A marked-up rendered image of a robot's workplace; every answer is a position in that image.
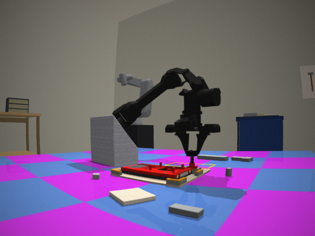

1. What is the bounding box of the cream flat square slab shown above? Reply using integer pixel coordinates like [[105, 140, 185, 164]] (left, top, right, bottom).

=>
[[109, 188, 156, 206]]

